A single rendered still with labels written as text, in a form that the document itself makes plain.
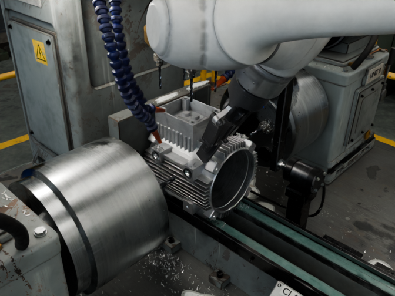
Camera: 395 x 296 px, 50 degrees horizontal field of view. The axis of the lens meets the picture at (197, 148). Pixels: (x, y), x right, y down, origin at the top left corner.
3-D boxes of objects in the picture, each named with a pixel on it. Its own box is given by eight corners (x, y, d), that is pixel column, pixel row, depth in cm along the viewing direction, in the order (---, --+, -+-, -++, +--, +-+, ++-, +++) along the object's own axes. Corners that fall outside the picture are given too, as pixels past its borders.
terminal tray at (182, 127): (154, 136, 100) (153, 108, 97) (186, 121, 107) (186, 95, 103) (191, 155, 93) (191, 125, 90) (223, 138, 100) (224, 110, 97)
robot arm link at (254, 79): (237, 44, 67) (221, 70, 71) (276, 84, 64) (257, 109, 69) (271, 33, 72) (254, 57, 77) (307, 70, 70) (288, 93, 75)
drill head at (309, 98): (197, 159, 122) (198, 76, 109) (278, 114, 148) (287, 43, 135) (269, 196, 107) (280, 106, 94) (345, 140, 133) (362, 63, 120)
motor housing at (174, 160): (144, 196, 106) (140, 128, 96) (196, 166, 118) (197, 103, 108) (204, 234, 94) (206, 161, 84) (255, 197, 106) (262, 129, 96)
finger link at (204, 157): (220, 144, 85) (218, 145, 84) (206, 162, 90) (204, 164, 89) (211, 133, 85) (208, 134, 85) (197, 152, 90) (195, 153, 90)
